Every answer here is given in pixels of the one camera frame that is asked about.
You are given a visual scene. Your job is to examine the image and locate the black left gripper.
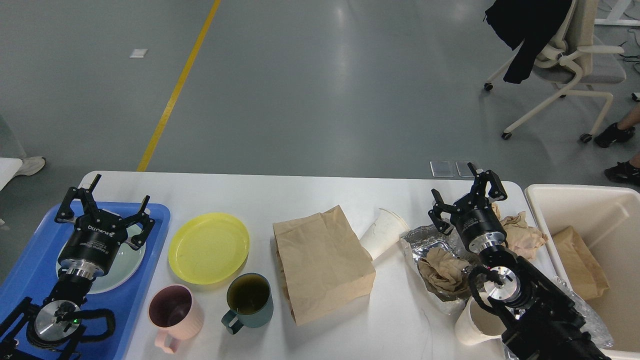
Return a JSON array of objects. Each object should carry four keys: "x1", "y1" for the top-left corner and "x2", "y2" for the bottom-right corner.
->
[{"x1": 54, "y1": 174, "x2": 155, "y2": 277}]

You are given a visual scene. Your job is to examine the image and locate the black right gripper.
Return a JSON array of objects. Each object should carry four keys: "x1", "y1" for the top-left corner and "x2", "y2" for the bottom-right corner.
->
[{"x1": 428, "y1": 162, "x2": 508, "y2": 253}]

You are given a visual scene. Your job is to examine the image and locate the yellow plastic plate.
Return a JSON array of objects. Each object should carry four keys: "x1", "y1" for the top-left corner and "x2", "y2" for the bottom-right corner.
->
[{"x1": 167, "y1": 212, "x2": 250, "y2": 285}]

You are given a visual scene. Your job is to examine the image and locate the pink ribbed mug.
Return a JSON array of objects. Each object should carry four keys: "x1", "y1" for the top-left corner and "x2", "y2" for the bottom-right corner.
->
[{"x1": 148, "y1": 284, "x2": 205, "y2": 354}]

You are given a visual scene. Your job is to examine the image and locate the dark teal mug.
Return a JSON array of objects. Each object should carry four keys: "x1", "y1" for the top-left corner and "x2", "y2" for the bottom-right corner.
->
[{"x1": 221, "y1": 272, "x2": 274, "y2": 335}]

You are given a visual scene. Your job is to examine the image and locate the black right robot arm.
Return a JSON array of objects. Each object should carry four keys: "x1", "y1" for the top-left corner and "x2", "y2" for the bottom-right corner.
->
[{"x1": 428, "y1": 162, "x2": 606, "y2": 360}]

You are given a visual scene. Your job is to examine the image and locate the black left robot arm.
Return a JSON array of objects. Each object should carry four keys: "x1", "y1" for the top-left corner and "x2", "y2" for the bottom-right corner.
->
[{"x1": 1, "y1": 174, "x2": 156, "y2": 360}]

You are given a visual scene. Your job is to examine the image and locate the floor outlet plates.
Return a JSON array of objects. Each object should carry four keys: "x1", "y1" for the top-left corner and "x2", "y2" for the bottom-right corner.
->
[{"x1": 429, "y1": 161, "x2": 483, "y2": 178}]

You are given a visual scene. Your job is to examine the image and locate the pale green plate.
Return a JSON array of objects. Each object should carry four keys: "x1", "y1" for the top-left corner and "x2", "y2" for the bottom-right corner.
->
[{"x1": 55, "y1": 225, "x2": 146, "y2": 295}]

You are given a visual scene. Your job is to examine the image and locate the crumpled aluminium foil tray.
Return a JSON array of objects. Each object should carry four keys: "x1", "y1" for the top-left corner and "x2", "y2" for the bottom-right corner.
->
[{"x1": 400, "y1": 225, "x2": 479, "y2": 315}]

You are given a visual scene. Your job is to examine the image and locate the crumpled brown napkin in foil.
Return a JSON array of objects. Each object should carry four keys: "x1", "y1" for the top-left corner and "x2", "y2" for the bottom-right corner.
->
[{"x1": 417, "y1": 247, "x2": 471, "y2": 302}]

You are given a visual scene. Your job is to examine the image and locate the crumpled beige napkin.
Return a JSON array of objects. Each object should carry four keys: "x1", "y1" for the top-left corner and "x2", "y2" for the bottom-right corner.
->
[{"x1": 499, "y1": 210, "x2": 549, "y2": 261}]

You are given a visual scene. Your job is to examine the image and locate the white paper cup lying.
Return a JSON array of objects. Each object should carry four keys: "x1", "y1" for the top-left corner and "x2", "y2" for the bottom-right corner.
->
[{"x1": 359, "y1": 208, "x2": 410, "y2": 261}]

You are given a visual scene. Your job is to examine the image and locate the white shoe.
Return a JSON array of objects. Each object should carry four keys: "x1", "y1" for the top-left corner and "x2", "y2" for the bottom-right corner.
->
[{"x1": 13, "y1": 156, "x2": 46, "y2": 178}]

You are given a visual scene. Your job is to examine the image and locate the blue plastic tray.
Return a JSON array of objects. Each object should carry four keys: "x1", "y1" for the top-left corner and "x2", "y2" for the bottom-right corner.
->
[{"x1": 0, "y1": 203, "x2": 170, "y2": 360}]

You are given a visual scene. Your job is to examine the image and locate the white paper cup upright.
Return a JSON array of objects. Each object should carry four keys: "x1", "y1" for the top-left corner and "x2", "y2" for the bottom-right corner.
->
[{"x1": 454, "y1": 297, "x2": 506, "y2": 346}]

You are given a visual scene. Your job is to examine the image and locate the brown paper bag in bin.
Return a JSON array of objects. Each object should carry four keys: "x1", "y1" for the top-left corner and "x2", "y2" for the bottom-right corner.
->
[{"x1": 551, "y1": 226, "x2": 610, "y2": 301}]

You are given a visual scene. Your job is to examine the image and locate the cream plastic bin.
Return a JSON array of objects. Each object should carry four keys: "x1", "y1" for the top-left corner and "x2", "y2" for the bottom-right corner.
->
[{"x1": 525, "y1": 184, "x2": 640, "y2": 360}]

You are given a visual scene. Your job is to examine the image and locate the black shoe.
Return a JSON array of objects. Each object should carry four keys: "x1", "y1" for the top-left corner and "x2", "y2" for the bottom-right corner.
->
[
  {"x1": 594, "y1": 122, "x2": 636, "y2": 148},
  {"x1": 603, "y1": 161, "x2": 640, "y2": 186}
]

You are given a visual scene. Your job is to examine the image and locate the clear plastic wrap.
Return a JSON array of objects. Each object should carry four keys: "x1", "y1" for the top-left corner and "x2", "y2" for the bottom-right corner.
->
[{"x1": 551, "y1": 276, "x2": 614, "y2": 349}]

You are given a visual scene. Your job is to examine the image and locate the black jacket on chair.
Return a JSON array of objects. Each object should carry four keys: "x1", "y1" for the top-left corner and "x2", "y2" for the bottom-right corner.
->
[{"x1": 485, "y1": 0, "x2": 572, "y2": 84}]

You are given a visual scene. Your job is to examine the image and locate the white desk frame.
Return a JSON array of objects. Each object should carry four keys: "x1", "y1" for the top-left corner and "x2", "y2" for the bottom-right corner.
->
[{"x1": 594, "y1": 0, "x2": 640, "y2": 27}]

